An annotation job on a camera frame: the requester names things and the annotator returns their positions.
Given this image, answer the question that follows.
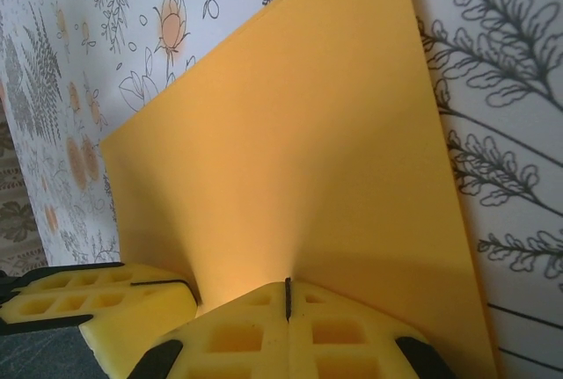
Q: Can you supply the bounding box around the floral patterned table cover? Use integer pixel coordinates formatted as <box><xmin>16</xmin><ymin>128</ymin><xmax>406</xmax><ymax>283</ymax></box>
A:
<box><xmin>0</xmin><ymin>0</ymin><xmax>563</xmax><ymax>379</ymax></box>

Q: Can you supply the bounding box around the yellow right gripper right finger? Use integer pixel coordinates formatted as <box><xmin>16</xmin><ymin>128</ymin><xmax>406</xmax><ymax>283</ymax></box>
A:
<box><xmin>288</xmin><ymin>279</ymin><xmax>457</xmax><ymax>379</ymax></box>

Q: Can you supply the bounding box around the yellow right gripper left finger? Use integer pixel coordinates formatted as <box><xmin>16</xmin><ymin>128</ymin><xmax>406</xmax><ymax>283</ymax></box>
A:
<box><xmin>140</xmin><ymin>279</ymin><xmax>290</xmax><ymax>379</ymax></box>

